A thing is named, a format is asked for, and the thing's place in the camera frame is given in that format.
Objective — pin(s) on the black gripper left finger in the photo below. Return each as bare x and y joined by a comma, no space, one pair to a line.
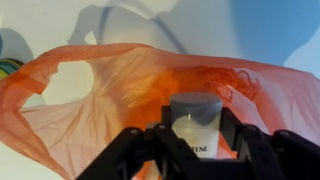
140,156

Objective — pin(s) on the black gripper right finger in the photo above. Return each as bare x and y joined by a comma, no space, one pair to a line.
273,156

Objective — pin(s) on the orange plastic bag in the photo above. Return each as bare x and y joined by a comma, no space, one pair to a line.
133,83

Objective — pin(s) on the yellow green small container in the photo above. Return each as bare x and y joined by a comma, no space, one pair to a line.
8,68

